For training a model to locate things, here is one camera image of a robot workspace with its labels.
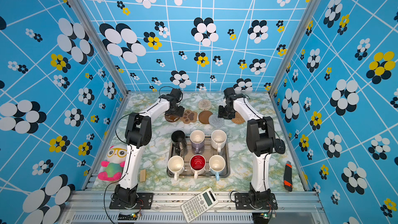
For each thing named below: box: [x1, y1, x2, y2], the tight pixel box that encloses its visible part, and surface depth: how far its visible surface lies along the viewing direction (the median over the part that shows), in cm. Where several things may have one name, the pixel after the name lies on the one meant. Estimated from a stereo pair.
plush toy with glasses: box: [97, 144, 127, 181], surface depth 82 cm
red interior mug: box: [189, 154, 207, 180], surface depth 81 cm
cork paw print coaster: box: [179, 109, 198, 124], surface depth 107 cm
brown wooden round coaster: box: [197, 110, 213, 125], surface depth 107 cm
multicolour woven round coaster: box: [197, 99, 212, 110], surface depth 114 cm
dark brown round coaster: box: [164, 114, 180, 123], surface depth 105 cm
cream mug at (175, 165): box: [167, 155, 185, 181], surface depth 80 cm
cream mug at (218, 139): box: [210, 129, 227, 153], surface depth 91 cm
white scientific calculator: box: [180, 187, 219, 223], surface depth 74 cm
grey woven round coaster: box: [208, 114, 225, 129], surface depth 104 cm
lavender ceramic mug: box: [189, 129, 206, 154], surface depth 91 cm
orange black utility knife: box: [283, 160, 293, 192], surface depth 82 cm
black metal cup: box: [171, 130, 188, 150], surface depth 90 cm
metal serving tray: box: [166, 135, 231, 179], surface depth 86 cm
